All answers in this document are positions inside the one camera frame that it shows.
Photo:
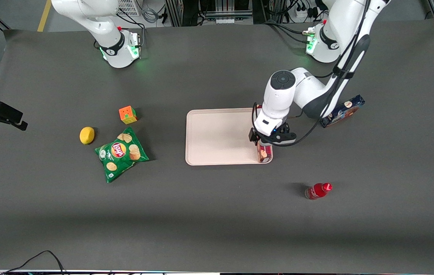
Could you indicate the red cookie box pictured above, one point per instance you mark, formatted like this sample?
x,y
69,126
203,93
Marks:
x,y
265,154

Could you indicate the white perforated box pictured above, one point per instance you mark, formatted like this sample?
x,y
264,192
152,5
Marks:
x,y
129,7

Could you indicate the green Lays chips bag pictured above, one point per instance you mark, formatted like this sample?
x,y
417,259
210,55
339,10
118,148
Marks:
x,y
121,154

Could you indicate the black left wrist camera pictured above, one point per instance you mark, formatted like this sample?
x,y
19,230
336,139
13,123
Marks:
x,y
254,136

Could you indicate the red drink bottle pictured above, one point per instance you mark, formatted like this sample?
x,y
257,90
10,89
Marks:
x,y
316,191

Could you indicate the yellow lemon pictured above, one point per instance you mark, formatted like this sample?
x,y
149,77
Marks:
x,y
86,135

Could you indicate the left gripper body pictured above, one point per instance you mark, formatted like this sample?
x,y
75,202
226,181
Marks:
x,y
266,139

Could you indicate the orange Rubik's cube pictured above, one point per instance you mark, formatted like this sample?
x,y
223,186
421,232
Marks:
x,y
127,114

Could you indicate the blue cookie box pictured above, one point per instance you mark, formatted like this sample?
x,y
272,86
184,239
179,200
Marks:
x,y
348,107

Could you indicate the metal equipment rack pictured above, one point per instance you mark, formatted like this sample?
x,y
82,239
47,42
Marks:
x,y
209,11

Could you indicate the white power strip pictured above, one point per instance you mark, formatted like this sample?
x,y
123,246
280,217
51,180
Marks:
x,y
304,13

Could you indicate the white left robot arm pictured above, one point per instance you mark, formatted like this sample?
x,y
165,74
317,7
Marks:
x,y
282,99

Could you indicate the white rectangular tray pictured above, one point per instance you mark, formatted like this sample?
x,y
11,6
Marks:
x,y
220,135

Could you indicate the dark grey table mat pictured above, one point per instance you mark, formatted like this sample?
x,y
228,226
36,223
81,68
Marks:
x,y
216,221

